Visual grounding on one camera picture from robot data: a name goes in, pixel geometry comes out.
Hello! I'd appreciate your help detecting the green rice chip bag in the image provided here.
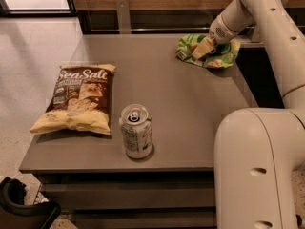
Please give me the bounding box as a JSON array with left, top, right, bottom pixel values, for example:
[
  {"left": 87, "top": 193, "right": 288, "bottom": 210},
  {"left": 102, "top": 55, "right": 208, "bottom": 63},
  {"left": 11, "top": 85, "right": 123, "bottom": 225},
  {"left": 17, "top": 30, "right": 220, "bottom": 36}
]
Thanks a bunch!
[{"left": 175, "top": 34, "right": 240, "bottom": 69}]

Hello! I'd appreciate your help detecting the sea salt chip bag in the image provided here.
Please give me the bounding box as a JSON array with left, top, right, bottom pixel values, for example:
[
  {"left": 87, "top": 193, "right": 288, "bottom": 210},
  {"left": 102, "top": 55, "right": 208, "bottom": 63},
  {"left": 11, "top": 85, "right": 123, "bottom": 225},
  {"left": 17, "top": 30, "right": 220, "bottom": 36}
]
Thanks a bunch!
[{"left": 30, "top": 64, "right": 115, "bottom": 135}]

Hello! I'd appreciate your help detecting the grey drawer cabinet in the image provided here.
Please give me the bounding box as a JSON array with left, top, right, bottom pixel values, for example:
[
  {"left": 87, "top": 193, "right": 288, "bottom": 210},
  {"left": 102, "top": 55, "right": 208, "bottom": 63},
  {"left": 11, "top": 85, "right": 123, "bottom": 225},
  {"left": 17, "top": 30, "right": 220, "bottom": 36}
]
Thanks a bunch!
[{"left": 20, "top": 35, "right": 255, "bottom": 229}]

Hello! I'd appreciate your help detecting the white soda can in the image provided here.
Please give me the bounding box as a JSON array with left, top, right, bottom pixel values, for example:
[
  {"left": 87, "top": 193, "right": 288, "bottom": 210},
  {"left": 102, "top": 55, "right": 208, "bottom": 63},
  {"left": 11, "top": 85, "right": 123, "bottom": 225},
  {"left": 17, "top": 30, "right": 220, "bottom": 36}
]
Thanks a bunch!
[{"left": 119, "top": 104, "right": 153, "bottom": 159}]

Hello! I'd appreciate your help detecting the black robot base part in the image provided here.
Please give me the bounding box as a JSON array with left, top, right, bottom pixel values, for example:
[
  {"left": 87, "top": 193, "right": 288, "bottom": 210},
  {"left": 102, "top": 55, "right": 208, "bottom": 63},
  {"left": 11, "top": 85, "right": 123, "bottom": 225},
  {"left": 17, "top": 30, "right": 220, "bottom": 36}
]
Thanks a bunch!
[{"left": 0, "top": 177, "right": 61, "bottom": 229}]

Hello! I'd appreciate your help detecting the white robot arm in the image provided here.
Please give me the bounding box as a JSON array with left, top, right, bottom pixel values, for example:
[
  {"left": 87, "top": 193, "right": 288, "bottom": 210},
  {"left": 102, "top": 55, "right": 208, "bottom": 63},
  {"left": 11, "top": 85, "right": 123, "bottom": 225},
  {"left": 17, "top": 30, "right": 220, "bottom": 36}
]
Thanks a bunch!
[{"left": 210, "top": 0, "right": 305, "bottom": 229}]

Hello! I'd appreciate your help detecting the left metal bracket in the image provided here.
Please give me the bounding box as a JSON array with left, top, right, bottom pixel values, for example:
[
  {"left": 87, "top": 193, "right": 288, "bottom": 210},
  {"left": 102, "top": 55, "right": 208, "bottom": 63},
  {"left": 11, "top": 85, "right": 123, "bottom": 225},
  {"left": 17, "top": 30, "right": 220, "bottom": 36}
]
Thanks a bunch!
[{"left": 115, "top": 0, "right": 132, "bottom": 34}]

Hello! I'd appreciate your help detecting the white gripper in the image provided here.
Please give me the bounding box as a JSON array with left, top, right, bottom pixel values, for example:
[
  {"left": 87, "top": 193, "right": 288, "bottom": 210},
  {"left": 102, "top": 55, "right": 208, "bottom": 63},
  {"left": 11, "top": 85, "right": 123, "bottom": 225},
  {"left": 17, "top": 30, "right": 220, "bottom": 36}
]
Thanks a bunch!
[{"left": 192, "top": 15, "right": 237, "bottom": 59}]

